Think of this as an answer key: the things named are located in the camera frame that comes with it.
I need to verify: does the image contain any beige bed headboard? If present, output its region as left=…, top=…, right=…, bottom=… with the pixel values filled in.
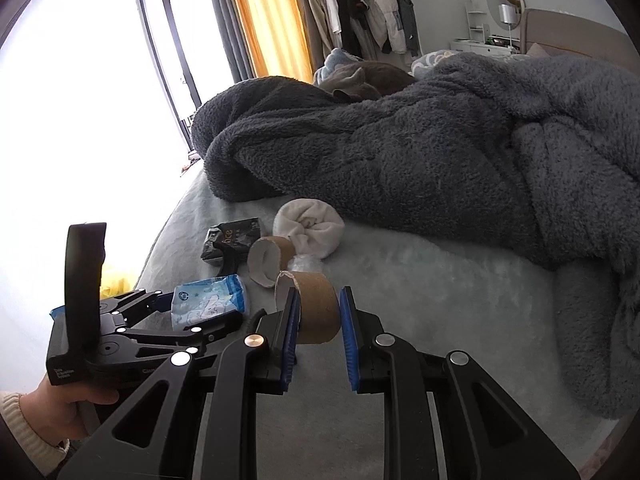
left=522, top=8, right=634, bottom=62

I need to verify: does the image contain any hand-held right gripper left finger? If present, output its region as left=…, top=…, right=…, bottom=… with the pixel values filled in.
left=57, top=287, right=302, bottom=480

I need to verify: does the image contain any black snack wrapper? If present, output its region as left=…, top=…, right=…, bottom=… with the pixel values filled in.
left=201, top=217, right=264, bottom=266

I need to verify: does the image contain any light green bed sheet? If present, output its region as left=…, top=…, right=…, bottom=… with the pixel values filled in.
left=135, top=165, right=622, bottom=480

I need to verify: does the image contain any white sock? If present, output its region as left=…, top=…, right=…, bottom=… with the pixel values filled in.
left=272, top=199, right=346, bottom=261

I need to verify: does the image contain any beige hanging coat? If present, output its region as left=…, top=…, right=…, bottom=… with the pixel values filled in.
left=305, top=0, right=346, bottom=61

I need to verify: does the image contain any white hanging jacket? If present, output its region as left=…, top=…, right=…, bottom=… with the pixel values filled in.
left=345, top=0, right=409, bottom=56

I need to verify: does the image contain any black window door frame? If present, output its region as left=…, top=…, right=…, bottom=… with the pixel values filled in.
left=127, top=0, right=211, bottom=157

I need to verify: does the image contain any white dresser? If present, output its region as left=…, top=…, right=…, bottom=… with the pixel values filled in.
left=450, top=37, right=517, bottom=57

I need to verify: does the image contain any grey fleece blanket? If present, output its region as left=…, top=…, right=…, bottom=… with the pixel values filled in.
left=191, top=52, right=640, bottom=419

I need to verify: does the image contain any silver table lamp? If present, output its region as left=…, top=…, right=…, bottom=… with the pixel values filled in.
left=497, top=4, right=521, bottom=50

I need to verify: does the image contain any person's left hand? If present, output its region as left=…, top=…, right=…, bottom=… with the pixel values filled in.
left=25, top=374, right=121, bottom=448

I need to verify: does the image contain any white small shelf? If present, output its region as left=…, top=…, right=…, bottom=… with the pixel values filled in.
left=465, top=0, right=493, bottom=44

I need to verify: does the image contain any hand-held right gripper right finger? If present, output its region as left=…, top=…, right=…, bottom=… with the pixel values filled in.
left=339, top=286, right=582, bottom=480

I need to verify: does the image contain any crumpled clear plastic wrap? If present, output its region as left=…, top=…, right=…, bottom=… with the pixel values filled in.
left=290, top=255, right=326, bottom=276

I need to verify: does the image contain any yellow plastic bag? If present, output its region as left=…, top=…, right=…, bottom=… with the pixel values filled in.
left=102, top=259, right=137, bottom=295

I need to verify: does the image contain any grey blue hanging jacket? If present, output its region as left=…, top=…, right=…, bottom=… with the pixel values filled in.
left=387, top=0, right=424, bottom=54

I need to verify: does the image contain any grey curtain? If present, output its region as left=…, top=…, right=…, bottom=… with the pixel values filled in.
left=202, top=0, right=258, bottom=83

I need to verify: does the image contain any person's left forearm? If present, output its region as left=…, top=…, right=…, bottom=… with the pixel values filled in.
left=0, top=391, right=71, bottom=477

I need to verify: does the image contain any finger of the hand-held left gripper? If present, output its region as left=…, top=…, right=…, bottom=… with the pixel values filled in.
left=107, top=309, right=266, bottom=367
left=100, top=289, right=176, bottom=333

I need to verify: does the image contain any light blue printed blanket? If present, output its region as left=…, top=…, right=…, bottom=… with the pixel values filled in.
left=314, top=48, right=463, bottom=86

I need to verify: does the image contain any brown cardboard roll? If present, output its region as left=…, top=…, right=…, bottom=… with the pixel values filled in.
left=274, top=270, right=344, bottom=345

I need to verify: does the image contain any blue tissue packet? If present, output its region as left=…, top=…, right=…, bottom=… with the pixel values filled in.
left=171, top=274, right=248, bottom=332

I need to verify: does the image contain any yellow curtain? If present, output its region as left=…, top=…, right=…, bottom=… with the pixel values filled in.
left=222, top=0, right=314, bottom=83

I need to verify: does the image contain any cardboard roll white inside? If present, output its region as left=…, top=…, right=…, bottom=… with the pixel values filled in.
left=247, top=236, right=297, bottom=289

